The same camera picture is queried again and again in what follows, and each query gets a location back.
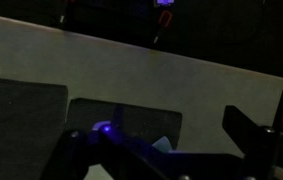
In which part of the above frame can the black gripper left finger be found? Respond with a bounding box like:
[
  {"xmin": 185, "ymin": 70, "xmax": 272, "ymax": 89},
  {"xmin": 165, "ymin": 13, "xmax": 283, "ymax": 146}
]
[{"xmin": 40, "ymin": 103, "xmax": 182, "ymax": 180}]

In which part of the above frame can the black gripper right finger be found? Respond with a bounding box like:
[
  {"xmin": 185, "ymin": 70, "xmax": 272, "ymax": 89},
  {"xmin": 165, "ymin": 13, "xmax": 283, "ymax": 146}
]
[{"xmin": 221, "ymin": 104, "xmax": 281, "ymax": 180}]

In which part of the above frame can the blue cloth towel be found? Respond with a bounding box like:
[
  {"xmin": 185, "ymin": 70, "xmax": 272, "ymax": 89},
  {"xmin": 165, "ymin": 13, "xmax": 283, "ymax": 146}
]
[{"xmin": 152, "ymin": 135, "xmax": 174, "ymax": 154}]

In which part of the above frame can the small dark placemat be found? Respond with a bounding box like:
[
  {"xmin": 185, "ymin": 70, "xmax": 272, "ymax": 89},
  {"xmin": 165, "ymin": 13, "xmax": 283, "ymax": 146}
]
[{"xmin": 0, "ymin": 75, "xmax": 69, "ymax": 180}]

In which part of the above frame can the large dark placemat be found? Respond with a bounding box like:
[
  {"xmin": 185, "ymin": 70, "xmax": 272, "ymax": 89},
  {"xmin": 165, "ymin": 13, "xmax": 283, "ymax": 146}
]
[{"xmin": 65, "ymin": 97, "xmax": 183, "ymax": 154}]

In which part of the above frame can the red u-shaped clamp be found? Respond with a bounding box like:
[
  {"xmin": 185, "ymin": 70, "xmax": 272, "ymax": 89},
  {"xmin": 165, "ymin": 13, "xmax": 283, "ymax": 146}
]
[{"xmin": 157, "ymin": 9, "xmax": 174, "ymax": 28}]

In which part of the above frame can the blue lit screen device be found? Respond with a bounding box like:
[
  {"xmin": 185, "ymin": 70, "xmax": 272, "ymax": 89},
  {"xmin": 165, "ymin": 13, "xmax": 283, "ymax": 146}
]
[{"xmin": 154, "ymin": 0, "xmax": 176, "ymax": 8}]

